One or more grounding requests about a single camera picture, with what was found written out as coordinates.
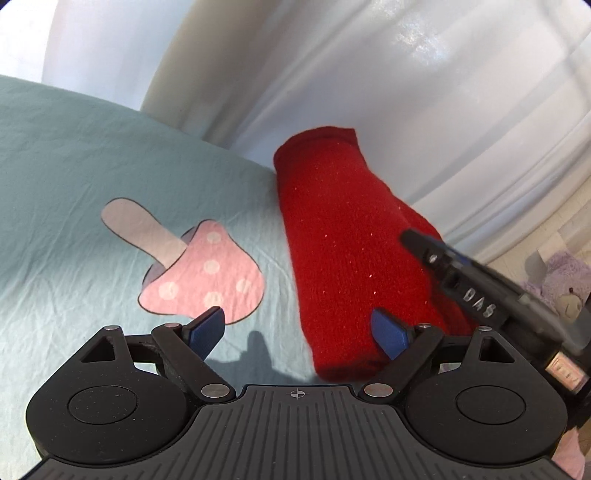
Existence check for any red knit cardigan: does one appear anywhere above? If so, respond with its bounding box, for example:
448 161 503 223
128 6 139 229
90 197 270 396
272 126 476 382

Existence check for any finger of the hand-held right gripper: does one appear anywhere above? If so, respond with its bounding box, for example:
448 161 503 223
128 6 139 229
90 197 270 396
400 228 468 289

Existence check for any white curtain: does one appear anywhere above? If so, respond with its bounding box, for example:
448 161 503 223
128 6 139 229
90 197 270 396
139 0 591 265

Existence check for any light blue mushroom print bedsheet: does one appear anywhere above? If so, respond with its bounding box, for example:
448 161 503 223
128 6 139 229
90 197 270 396
0 75 324 476

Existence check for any purple plush toy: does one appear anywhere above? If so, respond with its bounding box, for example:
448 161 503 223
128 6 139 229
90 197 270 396
521 251 591 326

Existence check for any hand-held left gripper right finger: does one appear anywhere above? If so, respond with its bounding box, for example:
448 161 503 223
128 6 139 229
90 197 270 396
362 308 514 400

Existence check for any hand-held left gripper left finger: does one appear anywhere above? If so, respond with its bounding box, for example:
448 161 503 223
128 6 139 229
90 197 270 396
81 306 236 400

